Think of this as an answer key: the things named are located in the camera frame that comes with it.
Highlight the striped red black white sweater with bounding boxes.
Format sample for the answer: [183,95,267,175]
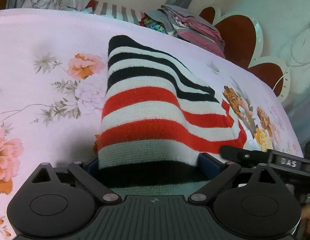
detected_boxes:
[97,35,247,195]

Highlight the folded pink clothes stack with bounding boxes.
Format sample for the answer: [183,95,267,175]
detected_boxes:
[139,4,225,58]

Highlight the right human hand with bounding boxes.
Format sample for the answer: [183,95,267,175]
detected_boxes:
[301,203,310,220]

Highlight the pink floral bed sheet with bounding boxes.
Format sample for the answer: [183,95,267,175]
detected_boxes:
[0,9,303,239]

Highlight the red white flower headboard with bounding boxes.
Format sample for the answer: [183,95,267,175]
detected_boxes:
[199,6,291,102]

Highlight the grey striped white pillow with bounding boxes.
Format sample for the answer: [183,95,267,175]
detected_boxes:
[95,2,144,25]

